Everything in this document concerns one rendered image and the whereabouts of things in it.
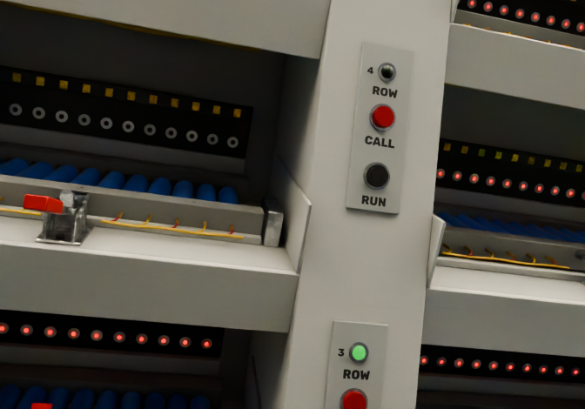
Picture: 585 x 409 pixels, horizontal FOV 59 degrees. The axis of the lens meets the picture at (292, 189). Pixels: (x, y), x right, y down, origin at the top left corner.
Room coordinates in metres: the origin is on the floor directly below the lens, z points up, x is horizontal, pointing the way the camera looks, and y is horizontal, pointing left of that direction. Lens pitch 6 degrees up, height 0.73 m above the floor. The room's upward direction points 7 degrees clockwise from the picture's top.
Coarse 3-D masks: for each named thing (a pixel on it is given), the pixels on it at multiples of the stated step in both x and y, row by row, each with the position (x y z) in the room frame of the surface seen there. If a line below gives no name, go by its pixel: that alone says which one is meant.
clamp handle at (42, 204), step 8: (64, 192) 0.34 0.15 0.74; (72, 192) 0.34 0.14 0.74; (24, 200) 0.27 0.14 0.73; (32, 200) 0.27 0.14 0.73; (40, 200) 0.27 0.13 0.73; (48, 200) 0.27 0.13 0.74; (56, 200) 0.29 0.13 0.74; (64, 200) 0.34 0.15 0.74; (72, 200) 0.34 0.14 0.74; (24, 208) 0.27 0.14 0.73; (32, 208) 0.27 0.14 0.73; (40, 208) 0.27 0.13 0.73; (48, 208) 0.28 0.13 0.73; (56, 208) 0.29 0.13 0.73; (64, 208) 0.32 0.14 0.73; (72, 208) 0.34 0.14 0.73
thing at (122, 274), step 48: (48, 144) 0.49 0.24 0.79; (96, 144) 0.49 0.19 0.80; (144, 144) 0.50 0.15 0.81; (288, 192) 0.42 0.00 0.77; (0, 240) 0.32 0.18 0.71; (96, 240) 0.35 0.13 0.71; (144, 240) 0.37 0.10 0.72; (192, 240) 0.38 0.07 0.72; (288, 240) 0.39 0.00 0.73; (0, 288) 0.33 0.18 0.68; (48, 288) 0.33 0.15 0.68; (96, 288) 0.34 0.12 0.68; (144, 288) 0.34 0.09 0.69; (192, 288) 0.35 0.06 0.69; (240, 288) 0.35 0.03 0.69; (288, 288) 0.36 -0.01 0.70
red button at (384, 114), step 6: (378, 108) 0.36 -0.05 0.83; (384, 108) 0.36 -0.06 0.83; (378, 114) 0.36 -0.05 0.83; (384, 114) 0.36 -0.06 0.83; (390, 114) 0.36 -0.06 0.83; (378, 120) 0.36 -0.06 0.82; (384, 120) 0.36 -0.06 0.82; (390, 120) 0.36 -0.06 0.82; (378, 126) 0.36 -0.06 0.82; (384, 126) 0.36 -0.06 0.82
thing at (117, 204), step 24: (0, 192) 0.36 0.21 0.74; (24, 192) 0.37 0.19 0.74; (48, 192) 0.37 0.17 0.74; (96, 192) 0.37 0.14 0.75; (120, 192) 0.38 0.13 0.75; (144, 192) 0.40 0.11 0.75; (120, 216) 0.37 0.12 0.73; (144, 216) 0.38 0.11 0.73; (168, 216) 0.39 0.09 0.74; (192, 216) 0.39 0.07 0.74; (216, 216) 0.39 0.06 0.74; (240, 216) 0.40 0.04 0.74
